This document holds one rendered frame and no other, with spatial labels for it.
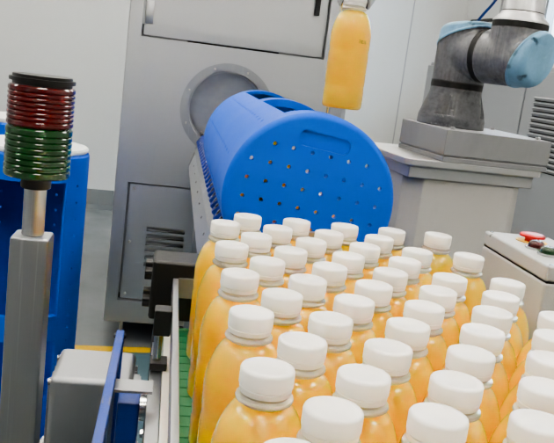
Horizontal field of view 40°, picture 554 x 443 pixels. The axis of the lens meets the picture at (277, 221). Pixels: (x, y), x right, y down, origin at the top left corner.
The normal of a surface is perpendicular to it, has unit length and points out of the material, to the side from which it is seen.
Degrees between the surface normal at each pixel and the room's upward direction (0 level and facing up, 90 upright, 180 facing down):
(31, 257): 90
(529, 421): 0
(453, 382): 0
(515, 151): 90
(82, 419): 90
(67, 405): 90
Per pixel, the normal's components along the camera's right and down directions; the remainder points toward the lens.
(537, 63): 0.58, 0.36
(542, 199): -0.97, -0.07
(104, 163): 0.22, 0.22
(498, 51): -0.78, 0.01
